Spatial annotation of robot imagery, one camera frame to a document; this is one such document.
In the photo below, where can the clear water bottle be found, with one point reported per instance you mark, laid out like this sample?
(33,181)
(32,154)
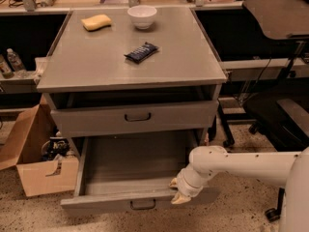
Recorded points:
(16,63)

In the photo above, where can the dark blue snack packet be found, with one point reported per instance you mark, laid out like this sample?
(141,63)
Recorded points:
(142,52)

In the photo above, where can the white bowl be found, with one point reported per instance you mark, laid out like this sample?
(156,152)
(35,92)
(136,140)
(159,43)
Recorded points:
(142,16)

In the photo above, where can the grey drawer cabinet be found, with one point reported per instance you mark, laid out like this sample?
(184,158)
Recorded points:
(89,69)

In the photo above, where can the cardboard box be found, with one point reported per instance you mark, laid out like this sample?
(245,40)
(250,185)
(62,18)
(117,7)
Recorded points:
(23,149)

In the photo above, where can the yellow sponge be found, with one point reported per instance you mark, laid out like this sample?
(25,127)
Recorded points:
(96,22)

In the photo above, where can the green labelled bottle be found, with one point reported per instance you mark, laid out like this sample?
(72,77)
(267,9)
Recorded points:
(5,70)

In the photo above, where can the black office chair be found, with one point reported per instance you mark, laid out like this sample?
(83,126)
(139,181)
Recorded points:
(268,30)

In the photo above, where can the grey drawer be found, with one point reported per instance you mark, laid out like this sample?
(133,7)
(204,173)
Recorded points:
(128,173)
(92,121)

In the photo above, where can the dark packaging in box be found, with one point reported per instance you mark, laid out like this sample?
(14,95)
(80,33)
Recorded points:
(55,146)

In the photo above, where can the grey top drawer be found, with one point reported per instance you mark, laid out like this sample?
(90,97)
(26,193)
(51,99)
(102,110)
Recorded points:
(92,121)

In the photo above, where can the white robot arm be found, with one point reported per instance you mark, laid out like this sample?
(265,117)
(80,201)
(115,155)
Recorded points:
(287,170)

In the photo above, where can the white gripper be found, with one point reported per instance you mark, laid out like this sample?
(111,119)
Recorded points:
(185,186)

